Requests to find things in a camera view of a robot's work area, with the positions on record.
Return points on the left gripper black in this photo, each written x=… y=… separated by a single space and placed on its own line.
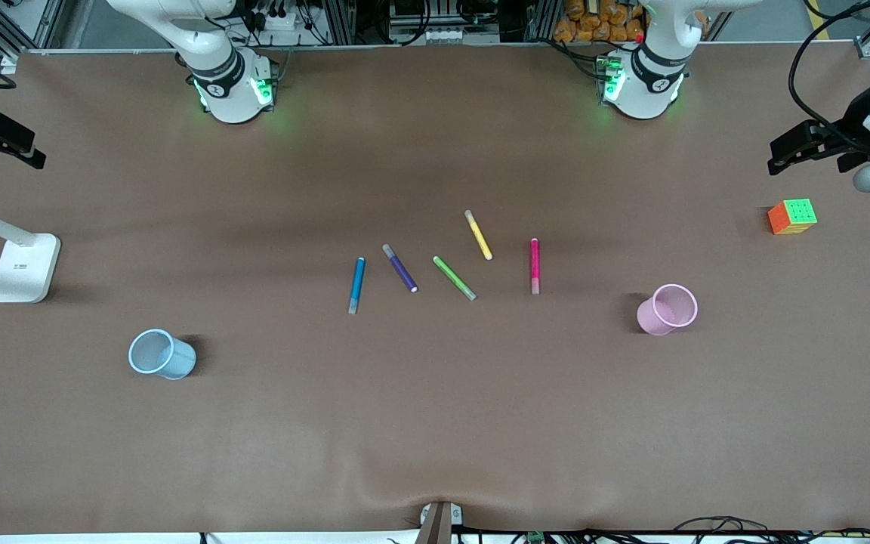
x=855 y=116

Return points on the pink marker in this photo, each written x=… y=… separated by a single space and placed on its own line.
x=535 y=264

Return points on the blue marker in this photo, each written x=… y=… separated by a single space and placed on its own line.
x=357 y=283

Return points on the colourful puzzle cube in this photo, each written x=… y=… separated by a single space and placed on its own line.
x=791 y=217

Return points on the pink mesh cup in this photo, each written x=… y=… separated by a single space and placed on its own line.
x=650 y=317

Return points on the bag of orange items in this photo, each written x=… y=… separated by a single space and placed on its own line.
x=597 y=21

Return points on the light blue mesh cup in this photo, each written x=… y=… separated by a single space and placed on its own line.
x=178 y=363

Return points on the white power strip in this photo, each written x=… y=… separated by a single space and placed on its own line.
x=275 y=20

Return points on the yellow marker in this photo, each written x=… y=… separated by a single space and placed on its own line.
x=479 y=236

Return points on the green marker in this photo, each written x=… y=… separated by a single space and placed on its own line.
x=454 y=277

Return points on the white connector block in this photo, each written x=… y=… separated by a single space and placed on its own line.
x=442 y=35

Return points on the purple marker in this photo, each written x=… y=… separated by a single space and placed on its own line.
x=400 y=269

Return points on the small green circuit board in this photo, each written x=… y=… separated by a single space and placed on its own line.
x=535 y=537

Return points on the metal table edge bracket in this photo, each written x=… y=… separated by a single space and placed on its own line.
x=437 y=521

